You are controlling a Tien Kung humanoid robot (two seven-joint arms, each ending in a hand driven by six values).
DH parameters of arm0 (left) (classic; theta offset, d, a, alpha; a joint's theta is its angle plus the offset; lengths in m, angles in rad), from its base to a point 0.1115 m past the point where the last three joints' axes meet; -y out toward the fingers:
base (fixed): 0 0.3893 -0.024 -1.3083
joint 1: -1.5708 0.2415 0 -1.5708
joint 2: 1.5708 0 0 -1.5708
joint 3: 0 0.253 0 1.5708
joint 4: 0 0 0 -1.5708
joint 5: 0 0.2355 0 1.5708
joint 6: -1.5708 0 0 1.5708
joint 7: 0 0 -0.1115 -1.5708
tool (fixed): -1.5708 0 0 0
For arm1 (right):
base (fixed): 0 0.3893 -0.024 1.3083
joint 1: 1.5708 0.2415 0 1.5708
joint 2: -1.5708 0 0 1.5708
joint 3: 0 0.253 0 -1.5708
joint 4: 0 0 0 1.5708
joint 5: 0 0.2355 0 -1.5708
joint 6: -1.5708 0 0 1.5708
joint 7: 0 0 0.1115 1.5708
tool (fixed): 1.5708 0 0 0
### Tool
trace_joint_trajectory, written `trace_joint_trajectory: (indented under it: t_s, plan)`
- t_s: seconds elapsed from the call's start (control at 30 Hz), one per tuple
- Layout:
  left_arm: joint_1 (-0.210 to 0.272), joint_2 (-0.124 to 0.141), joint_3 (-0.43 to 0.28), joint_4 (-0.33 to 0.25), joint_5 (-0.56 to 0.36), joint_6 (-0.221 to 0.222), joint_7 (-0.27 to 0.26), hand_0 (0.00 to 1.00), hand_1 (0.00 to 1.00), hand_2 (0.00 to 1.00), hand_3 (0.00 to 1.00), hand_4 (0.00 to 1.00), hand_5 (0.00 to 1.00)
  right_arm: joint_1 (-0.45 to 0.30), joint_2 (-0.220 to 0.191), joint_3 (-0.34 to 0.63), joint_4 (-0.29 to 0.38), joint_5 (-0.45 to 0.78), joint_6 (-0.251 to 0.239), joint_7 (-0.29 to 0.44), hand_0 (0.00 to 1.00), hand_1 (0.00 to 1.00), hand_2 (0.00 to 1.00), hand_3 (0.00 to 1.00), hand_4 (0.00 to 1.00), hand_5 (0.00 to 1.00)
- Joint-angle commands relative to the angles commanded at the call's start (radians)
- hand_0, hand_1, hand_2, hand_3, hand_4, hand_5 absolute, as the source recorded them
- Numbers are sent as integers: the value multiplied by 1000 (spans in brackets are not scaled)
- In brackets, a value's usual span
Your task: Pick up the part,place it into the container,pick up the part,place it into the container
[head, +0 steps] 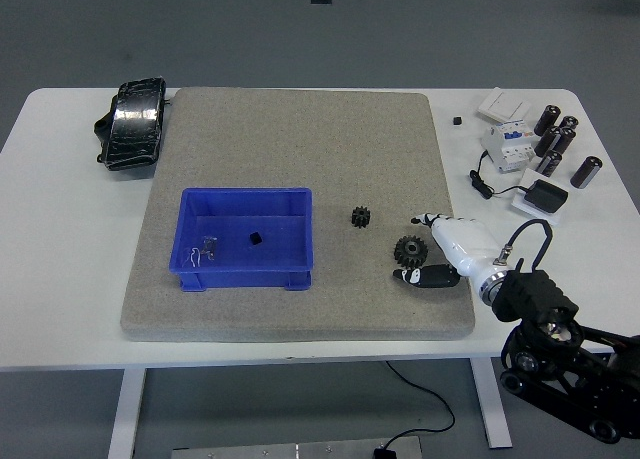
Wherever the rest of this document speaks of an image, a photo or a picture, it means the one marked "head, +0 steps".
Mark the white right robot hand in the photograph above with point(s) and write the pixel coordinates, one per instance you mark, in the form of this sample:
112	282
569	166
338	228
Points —
462	241

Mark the large black gear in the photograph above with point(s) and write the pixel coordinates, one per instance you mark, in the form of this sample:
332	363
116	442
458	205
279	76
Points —
411	251

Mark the small black gear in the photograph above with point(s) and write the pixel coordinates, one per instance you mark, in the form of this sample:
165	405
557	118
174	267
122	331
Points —
362	217

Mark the blue plastic box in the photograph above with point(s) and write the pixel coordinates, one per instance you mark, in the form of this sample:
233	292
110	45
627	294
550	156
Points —
240	279

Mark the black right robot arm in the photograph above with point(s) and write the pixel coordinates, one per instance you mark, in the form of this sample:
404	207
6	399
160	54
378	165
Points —
530	289

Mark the small black cube nut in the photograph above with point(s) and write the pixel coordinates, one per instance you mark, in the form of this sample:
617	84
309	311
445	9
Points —
256	238
458	120

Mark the white socket plate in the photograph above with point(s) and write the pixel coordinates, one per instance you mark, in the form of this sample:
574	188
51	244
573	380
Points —
525	209

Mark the black power adapter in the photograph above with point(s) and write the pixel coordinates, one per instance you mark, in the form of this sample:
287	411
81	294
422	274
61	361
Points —
547	196

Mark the white circuit breaker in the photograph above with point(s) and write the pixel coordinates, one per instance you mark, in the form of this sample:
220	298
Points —
507	146

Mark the dark cylindrical capacitor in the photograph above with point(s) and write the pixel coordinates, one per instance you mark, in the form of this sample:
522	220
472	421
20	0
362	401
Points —
550	162
569	121
586	171
565	140
546	141
547	120

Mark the white table leg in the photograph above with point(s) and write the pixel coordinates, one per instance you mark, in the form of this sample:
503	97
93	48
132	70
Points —
125	414
492	404

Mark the grey-brown felt mat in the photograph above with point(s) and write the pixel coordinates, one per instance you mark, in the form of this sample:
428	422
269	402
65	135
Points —
300	144

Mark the black floor plug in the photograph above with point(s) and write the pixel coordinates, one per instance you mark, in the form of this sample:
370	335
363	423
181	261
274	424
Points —
384	453

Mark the silver metal clip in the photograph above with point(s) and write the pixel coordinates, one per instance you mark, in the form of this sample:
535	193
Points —
211	246

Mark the grey metal floor plate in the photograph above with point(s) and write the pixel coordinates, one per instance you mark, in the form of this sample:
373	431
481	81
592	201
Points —
275	451

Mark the black tape-wrapped package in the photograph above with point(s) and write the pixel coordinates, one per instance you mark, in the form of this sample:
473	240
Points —
135	124

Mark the white wall switch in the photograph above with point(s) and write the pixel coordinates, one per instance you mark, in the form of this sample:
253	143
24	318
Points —
502	104

